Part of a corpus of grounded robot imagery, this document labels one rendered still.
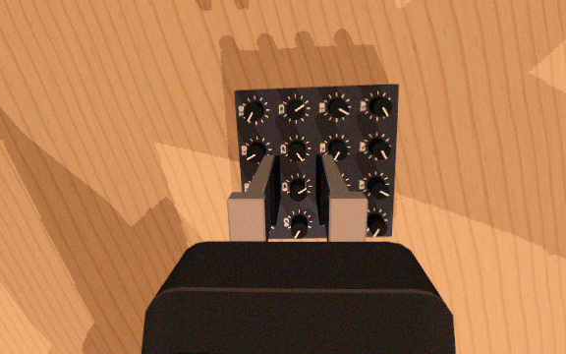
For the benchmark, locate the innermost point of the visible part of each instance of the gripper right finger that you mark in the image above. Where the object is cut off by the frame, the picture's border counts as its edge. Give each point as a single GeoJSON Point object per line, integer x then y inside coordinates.
{"type": "Point", "coordinates": [343, 213]}

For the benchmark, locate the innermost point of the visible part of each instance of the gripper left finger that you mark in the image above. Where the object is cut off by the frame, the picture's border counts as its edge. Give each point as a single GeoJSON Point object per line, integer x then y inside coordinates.
{"type": "Point", "coordinates": [251, 213]}

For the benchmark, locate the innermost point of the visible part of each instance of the black knob box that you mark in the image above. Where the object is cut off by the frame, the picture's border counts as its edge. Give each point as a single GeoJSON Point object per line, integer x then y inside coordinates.
{"type": "Point", "coordinates": [300, 123]}

